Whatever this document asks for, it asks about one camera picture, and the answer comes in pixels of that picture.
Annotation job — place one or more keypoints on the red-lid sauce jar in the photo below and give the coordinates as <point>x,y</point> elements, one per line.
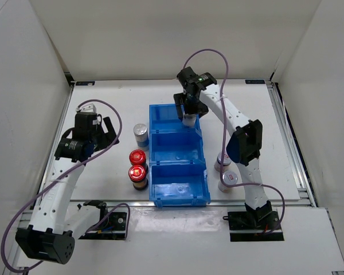
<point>138,157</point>
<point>138,176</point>

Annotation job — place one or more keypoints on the silver-lid salt shaker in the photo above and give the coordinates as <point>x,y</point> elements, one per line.
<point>141,136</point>
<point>189,120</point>

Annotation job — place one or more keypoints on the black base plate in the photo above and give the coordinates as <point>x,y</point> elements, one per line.
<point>114,228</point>
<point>243,228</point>

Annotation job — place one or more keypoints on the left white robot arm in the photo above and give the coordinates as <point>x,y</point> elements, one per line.
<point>50,236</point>

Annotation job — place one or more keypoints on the far blue storage bin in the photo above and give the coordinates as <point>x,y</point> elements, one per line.
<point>163,119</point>

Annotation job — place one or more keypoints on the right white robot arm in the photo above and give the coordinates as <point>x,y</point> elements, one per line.
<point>201,94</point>

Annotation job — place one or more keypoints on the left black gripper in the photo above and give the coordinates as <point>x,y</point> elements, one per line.
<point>106,137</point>

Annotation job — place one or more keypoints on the near red-lid sauce jar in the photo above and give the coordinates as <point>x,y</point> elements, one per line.
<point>138,176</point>

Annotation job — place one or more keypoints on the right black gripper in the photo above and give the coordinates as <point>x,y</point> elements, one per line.
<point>201,110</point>

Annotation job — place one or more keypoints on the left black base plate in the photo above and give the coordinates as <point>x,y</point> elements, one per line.
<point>114,228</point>

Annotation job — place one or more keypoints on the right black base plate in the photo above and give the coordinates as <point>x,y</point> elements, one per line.
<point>243,228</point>

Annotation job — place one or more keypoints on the white-lid spice jar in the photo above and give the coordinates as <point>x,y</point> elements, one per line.
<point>222,158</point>
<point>229,179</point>

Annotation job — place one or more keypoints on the far red-lid sauce jar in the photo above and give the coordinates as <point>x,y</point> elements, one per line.
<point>138,157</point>

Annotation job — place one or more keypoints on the blue storage bin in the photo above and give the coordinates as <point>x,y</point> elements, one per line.
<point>179,184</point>
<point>163,119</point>
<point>176,147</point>

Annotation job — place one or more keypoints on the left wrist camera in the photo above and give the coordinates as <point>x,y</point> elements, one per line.
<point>89,109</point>

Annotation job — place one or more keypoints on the middle blue storage bin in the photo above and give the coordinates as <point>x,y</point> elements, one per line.
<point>176,147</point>

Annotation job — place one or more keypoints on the near blue storage bin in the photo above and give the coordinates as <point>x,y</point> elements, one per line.
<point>179,184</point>

